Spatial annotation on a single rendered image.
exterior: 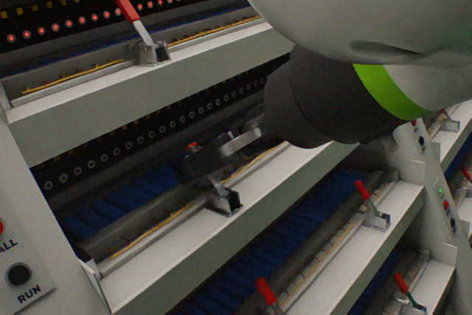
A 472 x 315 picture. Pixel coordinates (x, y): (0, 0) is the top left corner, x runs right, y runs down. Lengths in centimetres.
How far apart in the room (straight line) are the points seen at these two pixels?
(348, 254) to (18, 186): 49
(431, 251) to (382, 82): 70
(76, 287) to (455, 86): 33
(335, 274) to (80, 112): 43
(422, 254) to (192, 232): 58
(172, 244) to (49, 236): 14
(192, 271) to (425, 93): 30
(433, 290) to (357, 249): 24
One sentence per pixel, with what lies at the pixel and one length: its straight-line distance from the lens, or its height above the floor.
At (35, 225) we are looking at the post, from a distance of 37.
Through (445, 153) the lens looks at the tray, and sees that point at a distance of 96.
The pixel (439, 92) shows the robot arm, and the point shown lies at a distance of 25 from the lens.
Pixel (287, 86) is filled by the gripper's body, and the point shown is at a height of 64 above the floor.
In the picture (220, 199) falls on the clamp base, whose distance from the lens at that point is 46.
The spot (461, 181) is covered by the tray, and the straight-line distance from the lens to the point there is 120.
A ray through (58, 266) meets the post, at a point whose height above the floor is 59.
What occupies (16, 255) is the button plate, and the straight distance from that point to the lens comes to 36.
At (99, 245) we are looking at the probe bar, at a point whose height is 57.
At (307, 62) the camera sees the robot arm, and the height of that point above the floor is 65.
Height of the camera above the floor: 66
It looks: 6 degrees down
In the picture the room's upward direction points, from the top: 25 degrees counter-clockwise
